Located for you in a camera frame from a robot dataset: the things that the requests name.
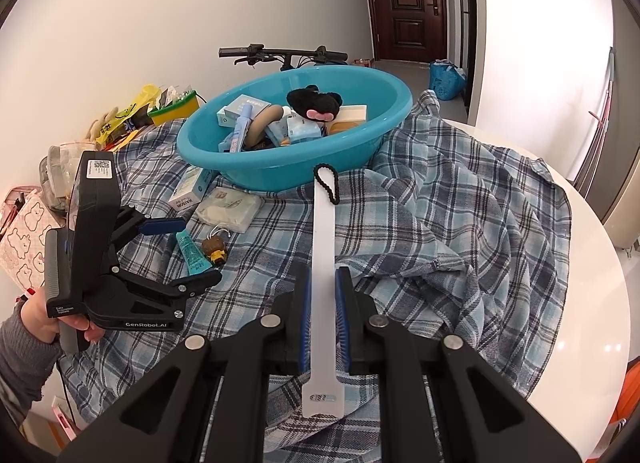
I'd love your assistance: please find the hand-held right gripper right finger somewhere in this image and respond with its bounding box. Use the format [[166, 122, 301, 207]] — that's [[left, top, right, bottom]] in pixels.
[[334, 265, 583, 463]]

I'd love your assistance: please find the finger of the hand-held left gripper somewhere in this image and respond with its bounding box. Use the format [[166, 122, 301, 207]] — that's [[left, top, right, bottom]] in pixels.
[[107, 203, 186, 254], [107, 265, 223, 305]]

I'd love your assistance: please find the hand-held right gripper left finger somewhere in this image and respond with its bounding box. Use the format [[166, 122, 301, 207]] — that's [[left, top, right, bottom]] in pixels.
[[59, 263, 313, 463]]

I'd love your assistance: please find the white cosmetic box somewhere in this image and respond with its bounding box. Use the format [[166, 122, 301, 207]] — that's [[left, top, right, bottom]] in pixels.
[[167, 166, 218, 211]]

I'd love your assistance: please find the white long shoehorn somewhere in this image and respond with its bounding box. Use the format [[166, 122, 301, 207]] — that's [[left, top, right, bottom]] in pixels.
[[301, 163, 346, 420]]

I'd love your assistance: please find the white cotton pad packet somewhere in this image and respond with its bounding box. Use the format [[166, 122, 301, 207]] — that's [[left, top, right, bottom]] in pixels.
[[194, 186, 266, 234]]

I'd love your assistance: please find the blue plastic basin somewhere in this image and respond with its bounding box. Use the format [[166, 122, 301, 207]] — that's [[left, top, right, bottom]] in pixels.
[[176, 66, 413, 192]]

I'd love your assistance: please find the person's left forearm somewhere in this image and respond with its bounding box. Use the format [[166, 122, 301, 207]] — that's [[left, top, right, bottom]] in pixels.
[[0, 300, 63, 444]]

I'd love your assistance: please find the person's left hand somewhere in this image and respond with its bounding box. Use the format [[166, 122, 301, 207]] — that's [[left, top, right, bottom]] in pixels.
[[17, 288, 106, 359]]

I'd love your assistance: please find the teal cosmetic tube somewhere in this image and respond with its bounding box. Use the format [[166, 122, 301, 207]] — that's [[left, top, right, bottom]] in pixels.
[[175, 230, 213, 278]]

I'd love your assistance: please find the clear glass jar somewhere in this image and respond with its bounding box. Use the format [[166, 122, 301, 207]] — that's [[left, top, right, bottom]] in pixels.
[[39, 142, 96, 216]]

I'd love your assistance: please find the pink bear print bag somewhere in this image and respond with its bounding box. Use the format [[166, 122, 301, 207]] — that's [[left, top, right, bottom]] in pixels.
[[0, 186, 66, 294]]

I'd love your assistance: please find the beige plush toy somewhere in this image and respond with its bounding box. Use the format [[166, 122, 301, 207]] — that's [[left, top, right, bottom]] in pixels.
[[87, 105, 118, 141]]

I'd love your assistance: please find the blue plaid cloth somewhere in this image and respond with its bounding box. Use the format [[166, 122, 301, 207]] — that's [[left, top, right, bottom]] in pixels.
[[55, 90, 573, 454]]

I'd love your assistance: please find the green and yellow container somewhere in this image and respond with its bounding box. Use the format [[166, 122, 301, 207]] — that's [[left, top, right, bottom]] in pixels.
[[147, 90, 201, 126]]

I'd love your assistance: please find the yellow plastic bag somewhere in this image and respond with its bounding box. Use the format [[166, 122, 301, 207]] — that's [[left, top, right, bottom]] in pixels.
[[95, 84, 161, 146]]

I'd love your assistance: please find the light blue tube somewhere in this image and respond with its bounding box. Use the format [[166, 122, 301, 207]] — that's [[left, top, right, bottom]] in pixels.
[[218, 104, 253, 152]]

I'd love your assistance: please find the blue and white box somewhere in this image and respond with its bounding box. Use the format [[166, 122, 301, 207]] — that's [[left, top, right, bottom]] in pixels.
[[216, 94, 273, 128]]

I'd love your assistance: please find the beige round puff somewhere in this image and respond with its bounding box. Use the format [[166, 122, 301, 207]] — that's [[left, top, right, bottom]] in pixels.
[[245, 105, 286, 146]]

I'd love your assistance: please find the light blue small box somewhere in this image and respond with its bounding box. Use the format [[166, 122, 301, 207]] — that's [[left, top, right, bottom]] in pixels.
[[287, 115, 323, 141], [265, 120, 291, 146]]

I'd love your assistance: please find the white flat box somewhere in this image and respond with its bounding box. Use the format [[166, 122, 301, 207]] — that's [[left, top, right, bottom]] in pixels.
[[332, 104, 368, 124]]

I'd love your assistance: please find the pink object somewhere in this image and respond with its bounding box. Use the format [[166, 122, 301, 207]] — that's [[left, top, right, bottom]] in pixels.
[[51, 395, 76, 439]]

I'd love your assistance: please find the black plush toy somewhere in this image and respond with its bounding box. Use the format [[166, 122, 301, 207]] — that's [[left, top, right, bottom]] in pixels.
[[286, 85, 343, 122]]

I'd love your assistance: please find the black bicycle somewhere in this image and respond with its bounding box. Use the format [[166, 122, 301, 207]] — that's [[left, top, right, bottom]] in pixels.
[[218, 44, 349, 72]]

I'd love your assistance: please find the blue shopping bag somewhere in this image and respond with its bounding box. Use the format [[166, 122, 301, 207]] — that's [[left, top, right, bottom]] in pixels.
[[429, 59, 468, 100]]

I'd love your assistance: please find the black framed sliding door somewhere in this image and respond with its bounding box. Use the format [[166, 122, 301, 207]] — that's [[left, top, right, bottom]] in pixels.
[[459, 0, 474, 108]]

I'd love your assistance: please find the dark brown entrance door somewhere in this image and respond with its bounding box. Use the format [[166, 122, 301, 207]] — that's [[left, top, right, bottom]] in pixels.
[[360, 0, 447, 61]]

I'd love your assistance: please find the small brown keychain toy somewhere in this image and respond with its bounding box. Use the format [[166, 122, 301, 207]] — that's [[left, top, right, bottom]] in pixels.
[[201, 225, 231, 264]]

